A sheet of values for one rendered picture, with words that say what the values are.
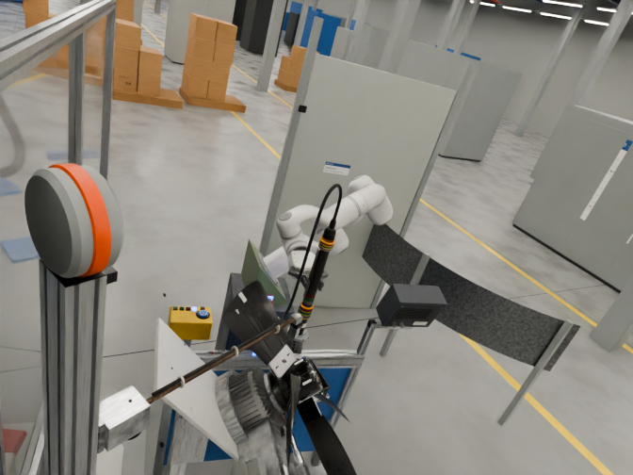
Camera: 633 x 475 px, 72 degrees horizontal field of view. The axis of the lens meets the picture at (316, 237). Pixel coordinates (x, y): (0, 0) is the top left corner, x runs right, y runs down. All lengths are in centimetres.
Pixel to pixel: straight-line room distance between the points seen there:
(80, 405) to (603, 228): 696
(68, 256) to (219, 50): 880
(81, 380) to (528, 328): 280
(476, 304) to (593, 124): 480
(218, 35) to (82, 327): 871
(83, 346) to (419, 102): 288
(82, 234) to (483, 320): 284
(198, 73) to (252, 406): 835
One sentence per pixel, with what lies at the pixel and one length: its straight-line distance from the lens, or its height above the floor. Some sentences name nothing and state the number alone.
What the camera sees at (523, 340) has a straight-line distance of 327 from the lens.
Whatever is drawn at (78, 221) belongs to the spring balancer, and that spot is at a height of 192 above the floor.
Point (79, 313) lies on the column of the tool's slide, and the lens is 74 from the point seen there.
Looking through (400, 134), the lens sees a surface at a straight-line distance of 333.
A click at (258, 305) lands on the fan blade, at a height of 139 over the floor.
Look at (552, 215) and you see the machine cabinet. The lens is 763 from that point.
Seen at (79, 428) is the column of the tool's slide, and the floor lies 148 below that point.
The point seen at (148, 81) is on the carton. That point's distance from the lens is 877.
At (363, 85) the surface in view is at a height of 188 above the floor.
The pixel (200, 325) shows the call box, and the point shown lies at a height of 106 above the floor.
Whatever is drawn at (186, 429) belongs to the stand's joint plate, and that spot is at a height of 111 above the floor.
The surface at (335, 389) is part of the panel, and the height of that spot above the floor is 61.
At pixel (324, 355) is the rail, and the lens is 210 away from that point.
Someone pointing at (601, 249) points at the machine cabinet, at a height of 41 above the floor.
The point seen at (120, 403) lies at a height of 142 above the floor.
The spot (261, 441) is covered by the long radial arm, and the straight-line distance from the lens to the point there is 139.
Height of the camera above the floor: 222
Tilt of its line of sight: 26 degrees down
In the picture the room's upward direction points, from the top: 17 degrees clockwise
